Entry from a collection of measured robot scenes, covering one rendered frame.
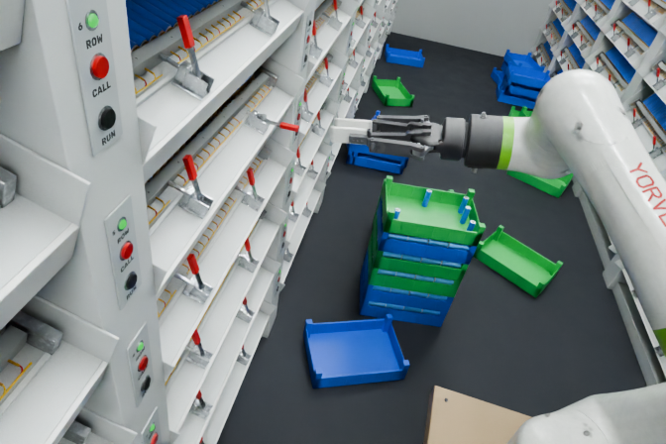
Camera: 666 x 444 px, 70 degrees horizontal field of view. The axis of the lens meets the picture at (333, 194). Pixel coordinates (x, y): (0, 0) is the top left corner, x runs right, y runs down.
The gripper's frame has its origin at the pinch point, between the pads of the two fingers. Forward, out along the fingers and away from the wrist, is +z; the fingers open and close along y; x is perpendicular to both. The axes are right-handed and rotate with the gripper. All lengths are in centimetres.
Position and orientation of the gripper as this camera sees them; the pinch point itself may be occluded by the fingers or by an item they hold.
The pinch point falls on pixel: (351, 131)
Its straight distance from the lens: 88.5
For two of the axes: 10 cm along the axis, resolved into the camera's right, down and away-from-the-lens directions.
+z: -9.8, -1.0, 1.9
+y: 2.2, -5.6, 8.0
